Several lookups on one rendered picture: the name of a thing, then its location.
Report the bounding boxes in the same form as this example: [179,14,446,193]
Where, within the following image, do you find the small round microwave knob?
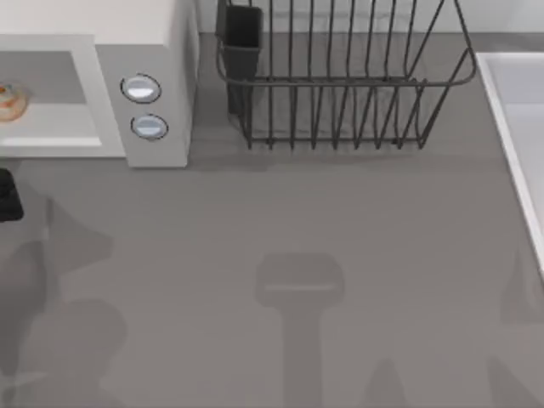
[130,112,170,141]

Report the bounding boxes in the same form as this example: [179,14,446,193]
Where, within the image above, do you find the dark grey cutlery holder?
[215,0,264,116]

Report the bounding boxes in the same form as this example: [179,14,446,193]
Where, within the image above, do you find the large round microwave knob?
[120,72,162,105]

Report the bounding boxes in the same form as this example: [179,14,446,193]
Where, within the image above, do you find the pale microwave oven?
[0,0,201,170]

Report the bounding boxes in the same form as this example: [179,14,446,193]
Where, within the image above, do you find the white sink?
[474,51,544,285]

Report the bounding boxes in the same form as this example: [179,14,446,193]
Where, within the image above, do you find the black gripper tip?
[0,167,25,224]

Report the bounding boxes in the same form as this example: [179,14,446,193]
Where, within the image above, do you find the orange and white food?
[0,82,31,123]

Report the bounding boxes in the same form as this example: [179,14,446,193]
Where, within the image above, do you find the dark wire dish rack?
[214,0,477,151]

